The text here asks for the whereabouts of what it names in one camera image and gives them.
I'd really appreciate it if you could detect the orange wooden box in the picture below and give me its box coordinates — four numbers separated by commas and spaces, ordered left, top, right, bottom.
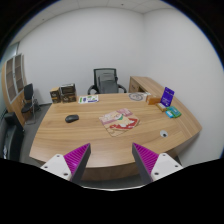
146, 95, 161, 105

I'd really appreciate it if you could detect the black computer mouse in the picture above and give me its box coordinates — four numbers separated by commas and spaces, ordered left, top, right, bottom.
65, 114, 79, 123

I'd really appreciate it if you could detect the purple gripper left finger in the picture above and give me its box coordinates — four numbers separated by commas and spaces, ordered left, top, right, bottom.
41, 143, 91, 184

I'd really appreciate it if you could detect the small brown box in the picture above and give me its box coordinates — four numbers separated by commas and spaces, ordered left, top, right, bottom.
50, 87, 61, 103

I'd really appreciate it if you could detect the blue small packet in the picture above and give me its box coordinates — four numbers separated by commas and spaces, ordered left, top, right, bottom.
165, 111, 174, 118

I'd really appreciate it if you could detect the printed mouse pad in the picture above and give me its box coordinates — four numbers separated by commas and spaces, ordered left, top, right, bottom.
99, 108, 140, 137

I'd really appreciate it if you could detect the grey mesh office chair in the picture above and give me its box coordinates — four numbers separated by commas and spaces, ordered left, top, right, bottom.
87, 68, 127, 95

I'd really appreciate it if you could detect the purple standing sign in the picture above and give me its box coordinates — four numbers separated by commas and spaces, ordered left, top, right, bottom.
161, 87, 174, 107

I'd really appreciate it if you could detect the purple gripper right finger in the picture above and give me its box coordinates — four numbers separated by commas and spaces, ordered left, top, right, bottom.
132, 143, 182, 184

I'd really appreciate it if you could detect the wooden bookshelf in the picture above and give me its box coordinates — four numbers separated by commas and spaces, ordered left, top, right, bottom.
1, 54, 27, 125

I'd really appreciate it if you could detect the white green leaflet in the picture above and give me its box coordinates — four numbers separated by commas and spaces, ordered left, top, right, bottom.
78, 95, 99, 104

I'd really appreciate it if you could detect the black visitor chair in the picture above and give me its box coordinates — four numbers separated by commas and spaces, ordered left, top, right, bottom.
21, 83, 40, 123

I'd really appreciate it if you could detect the round patterned coaster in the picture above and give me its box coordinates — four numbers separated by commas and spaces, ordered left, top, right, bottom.
129, 93, 145, 101

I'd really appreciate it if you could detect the yellow small box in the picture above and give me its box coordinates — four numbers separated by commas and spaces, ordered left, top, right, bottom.
157, 103, 166, 112

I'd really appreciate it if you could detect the green packet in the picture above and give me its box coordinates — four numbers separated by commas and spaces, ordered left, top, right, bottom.
167, 106, 181, 118

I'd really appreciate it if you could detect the wooden side cabinet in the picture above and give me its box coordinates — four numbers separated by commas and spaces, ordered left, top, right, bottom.
129, 76, 155, 94

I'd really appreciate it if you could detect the desk cable grommet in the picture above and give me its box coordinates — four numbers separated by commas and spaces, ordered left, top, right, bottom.
160, 130, 168, 138

